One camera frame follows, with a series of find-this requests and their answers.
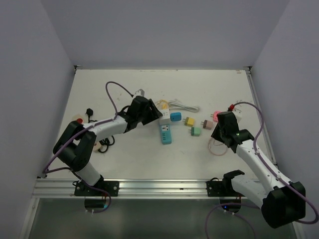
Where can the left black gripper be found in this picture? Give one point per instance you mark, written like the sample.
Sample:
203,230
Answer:
153,114

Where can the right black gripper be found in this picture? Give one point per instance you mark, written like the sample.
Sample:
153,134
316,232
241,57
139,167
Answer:
215,135

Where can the white multi-socket adapter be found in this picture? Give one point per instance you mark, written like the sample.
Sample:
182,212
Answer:
165,119

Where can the pink charger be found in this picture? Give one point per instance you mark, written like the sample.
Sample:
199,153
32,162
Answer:
214,115

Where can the pink brown charger plug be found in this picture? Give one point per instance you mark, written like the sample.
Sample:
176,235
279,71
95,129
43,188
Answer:
207,124

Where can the teal USB hub strip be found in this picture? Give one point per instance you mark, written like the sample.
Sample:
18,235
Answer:
165,134

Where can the blue charger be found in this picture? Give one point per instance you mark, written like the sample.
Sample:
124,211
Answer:
175,116

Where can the green USB charger plug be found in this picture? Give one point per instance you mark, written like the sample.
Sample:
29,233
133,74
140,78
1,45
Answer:
195,131

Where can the yellow USB charger plug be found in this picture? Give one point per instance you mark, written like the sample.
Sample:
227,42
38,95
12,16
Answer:
189,122

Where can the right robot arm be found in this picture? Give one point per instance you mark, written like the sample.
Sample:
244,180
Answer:
279,199

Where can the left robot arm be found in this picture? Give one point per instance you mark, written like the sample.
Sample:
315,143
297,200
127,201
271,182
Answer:
75,146

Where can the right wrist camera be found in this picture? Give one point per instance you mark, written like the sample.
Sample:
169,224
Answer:
236,112

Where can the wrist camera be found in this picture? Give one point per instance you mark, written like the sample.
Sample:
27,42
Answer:
236,112
139,92

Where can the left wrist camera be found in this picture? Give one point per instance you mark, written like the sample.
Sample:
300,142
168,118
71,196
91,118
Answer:
139,92

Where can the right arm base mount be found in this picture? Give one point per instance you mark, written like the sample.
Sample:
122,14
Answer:
220,188

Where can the aluminium front rail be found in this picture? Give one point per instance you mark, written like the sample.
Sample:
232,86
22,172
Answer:
128,189

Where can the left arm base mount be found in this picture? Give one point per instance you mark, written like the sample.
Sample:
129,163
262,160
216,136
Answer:
109,189

